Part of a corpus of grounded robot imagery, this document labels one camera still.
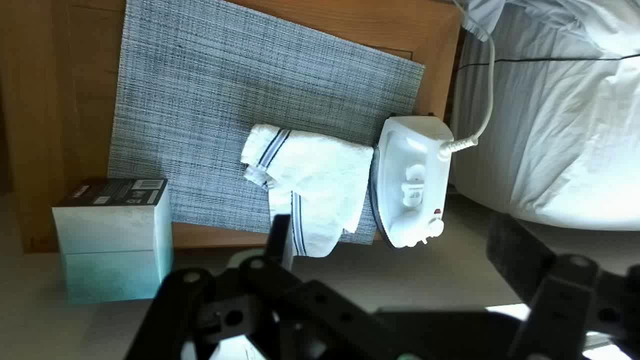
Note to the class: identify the teal white tissue box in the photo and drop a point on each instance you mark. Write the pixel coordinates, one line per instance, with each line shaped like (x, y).
(113, 246)

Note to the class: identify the blue-grey woven placemat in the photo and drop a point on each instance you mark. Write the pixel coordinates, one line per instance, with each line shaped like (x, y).
(233, 100)

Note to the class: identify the wooden nightstand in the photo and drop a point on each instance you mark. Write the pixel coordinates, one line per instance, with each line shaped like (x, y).
(60, 100)

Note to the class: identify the white clothes iron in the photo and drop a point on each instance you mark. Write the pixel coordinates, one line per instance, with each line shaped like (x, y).
(411, 180)

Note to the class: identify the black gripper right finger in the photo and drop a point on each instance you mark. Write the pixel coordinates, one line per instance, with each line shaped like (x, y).
(580, 307)

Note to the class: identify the white bed duvet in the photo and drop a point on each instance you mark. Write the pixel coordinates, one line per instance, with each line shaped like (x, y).
(553, 132)

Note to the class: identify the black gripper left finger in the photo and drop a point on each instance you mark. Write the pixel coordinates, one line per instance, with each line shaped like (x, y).
(252, 300)

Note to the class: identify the white cloth blue stripes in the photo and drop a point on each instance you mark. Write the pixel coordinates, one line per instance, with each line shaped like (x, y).
(320, 186)

